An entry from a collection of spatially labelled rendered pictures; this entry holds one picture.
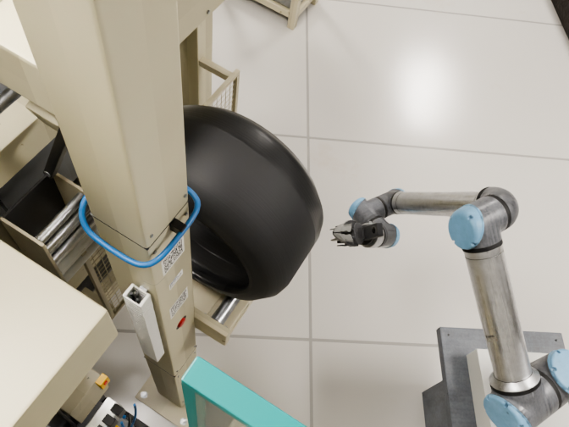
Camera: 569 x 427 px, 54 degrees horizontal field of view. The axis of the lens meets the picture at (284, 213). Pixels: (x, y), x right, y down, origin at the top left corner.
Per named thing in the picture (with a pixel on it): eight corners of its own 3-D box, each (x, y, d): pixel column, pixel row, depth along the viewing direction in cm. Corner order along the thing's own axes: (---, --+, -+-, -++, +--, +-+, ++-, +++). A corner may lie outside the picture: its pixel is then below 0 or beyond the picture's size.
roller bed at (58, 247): (67, 288, 172) (41, 246, 146) (29, 263, 174) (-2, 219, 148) (108, 240, 181) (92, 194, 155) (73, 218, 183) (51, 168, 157)
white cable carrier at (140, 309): (157, 363, 159) (140, 307, 118) (143, 353, 160) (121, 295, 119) (167, 349, 161) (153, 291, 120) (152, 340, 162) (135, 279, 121)
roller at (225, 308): (208, 318, 170) (207, 323, 174) (220, 327, 170) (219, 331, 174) (267, 235, 187) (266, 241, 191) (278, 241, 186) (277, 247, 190)
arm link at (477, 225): (563, 421, 172) (512, 193, 157) (526, 451, 165) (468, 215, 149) (522, 403, 185) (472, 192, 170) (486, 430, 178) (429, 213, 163)
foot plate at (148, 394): (185, 431, 239) (185, 430, 238) (135, 397, 244) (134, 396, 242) (219, 378, 252) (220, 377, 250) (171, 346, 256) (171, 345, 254)
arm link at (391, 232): (376, 235, 215) (392, 253, 210) (357, 235, 206) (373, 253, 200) (389, 217, 211) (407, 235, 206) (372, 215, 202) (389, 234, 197)
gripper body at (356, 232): (335, 246, 192) (356, 246, 200) (356, 244, 186) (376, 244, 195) (334, 224, 193) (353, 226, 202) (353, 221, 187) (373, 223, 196)
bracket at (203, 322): (224, 346, 174) (226, 337, 166) (123, 280, 180) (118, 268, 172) (230, 337, 176) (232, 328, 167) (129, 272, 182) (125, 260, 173)
